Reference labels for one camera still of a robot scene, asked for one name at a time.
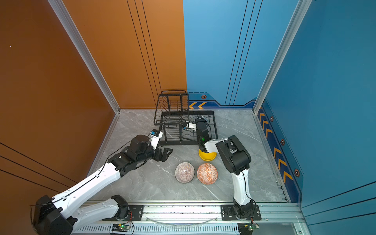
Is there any aluminium front rail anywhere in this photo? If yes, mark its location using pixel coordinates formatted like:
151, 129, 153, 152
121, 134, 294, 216
74, 201, 310, 235

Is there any orange patterned bowl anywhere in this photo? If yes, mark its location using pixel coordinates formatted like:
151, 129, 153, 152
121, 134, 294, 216
197, 163, 218, 185

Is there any pink striped bowl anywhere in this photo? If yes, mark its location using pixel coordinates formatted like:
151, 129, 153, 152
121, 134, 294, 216
175, 162, 195, 184

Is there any black wire dish rack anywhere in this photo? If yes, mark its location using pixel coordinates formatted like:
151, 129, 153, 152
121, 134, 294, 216
154, 90, 218, 146

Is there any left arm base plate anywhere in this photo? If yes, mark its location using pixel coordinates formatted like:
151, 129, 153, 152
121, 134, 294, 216
102, 205, 144, 222

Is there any left green circuit board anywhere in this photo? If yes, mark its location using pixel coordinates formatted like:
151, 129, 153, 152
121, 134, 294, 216
111, 223, 132, 234

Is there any left aluminium corner post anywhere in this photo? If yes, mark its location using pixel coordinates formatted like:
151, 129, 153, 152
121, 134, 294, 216
48, 0, 120, 114

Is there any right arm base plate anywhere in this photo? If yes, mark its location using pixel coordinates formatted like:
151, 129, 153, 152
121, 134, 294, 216
220, 204, 262, 221

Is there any yellow bowl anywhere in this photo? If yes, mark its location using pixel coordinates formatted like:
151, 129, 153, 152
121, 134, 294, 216
199, 150, 217, 162

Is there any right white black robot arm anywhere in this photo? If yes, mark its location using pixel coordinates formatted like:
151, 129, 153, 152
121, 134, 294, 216
187, 117, 261, 221

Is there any aluminium corner post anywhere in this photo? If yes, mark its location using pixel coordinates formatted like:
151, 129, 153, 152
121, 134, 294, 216
253, 0, 312, 115
48, 0, 120, 114

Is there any right aluminium corner post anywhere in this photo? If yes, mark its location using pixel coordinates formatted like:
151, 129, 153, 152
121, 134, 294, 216
253, 0, 312, 115

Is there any green circuit board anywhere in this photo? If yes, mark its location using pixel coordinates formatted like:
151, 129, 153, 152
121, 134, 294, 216
111, 223, 132, 234
238, 223, 259, 235

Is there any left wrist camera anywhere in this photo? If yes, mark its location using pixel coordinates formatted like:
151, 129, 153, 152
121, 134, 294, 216
150, 129, 163, 150

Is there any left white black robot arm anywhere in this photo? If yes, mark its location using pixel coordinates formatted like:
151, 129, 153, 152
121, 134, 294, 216
31, 130, 173, 235

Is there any right green circuit board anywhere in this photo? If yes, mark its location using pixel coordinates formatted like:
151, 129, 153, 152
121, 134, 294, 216
238, 223, 259, 235

